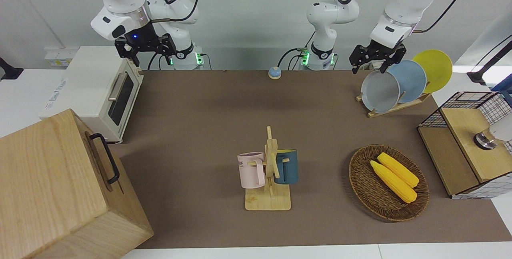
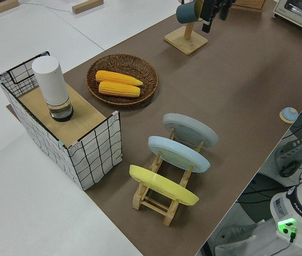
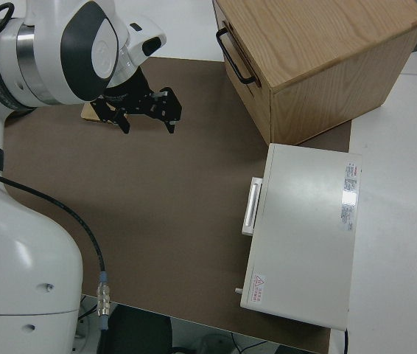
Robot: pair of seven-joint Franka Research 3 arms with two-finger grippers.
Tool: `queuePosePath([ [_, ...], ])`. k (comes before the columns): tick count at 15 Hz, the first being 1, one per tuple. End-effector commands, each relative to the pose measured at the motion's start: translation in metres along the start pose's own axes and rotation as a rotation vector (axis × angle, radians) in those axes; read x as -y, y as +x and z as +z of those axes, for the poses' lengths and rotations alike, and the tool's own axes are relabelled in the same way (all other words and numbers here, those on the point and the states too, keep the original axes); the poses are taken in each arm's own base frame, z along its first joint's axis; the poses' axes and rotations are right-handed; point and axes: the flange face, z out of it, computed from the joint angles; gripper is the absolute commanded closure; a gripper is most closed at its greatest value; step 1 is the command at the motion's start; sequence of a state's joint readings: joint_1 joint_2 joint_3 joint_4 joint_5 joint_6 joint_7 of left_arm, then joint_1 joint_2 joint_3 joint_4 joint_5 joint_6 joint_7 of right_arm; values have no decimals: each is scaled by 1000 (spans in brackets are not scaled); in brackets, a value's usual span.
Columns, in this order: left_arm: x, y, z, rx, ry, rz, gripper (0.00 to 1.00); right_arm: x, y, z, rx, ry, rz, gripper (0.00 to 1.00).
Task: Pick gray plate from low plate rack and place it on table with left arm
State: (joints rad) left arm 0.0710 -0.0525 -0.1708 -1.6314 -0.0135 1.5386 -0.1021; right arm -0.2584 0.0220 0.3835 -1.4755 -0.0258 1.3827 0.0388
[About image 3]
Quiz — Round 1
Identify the wooden mug tree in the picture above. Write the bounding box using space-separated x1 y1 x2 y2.
80 102 101 122

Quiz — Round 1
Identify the toaster oven door handle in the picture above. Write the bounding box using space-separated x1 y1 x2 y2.
241 177 264 236

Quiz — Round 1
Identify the brown table mat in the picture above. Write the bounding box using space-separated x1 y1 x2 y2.
1 57 353 354

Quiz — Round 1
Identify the black cable with metal connector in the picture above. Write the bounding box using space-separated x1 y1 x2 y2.
0 164 113 354

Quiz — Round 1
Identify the wooden drawer cabinet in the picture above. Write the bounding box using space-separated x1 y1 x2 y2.
211 0 417 147

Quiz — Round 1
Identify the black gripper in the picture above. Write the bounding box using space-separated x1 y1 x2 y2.
90 69 183 136

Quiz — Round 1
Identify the white toaster oven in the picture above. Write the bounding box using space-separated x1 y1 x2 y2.
234 142 363 331

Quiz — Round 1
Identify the black cabinet handle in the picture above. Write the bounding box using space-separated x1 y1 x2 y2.
215 29 257 85

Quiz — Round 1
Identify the black toaster power cable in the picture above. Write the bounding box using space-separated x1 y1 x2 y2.
340 327 351 354

